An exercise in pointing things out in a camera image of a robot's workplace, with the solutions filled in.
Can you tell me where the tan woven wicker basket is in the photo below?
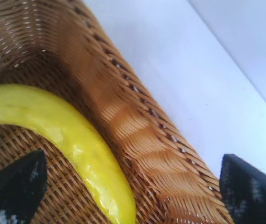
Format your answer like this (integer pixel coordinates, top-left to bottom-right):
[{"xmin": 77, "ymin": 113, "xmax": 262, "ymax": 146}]
[{"xmin": 0, "ymin": 0, "xmax": 235, "ymax": 224}]

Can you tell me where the yellow banana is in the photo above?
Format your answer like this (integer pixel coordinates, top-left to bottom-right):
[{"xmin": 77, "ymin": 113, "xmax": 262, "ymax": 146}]
[{"xmin": 0, "ymin": 84, "xmax": 137, "ymax": 224}]

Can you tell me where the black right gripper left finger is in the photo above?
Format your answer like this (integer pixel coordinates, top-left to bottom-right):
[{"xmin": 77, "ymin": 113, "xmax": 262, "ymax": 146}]
[{"xmin": 0, "ymin": 149, "xmax": 48, "ymax": 224}]

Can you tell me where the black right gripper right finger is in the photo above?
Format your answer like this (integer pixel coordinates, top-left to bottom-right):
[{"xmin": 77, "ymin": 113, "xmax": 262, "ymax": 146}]
[{"xmin": 218, "ymin": 153, "xmax": 266, "ymax": 224}]

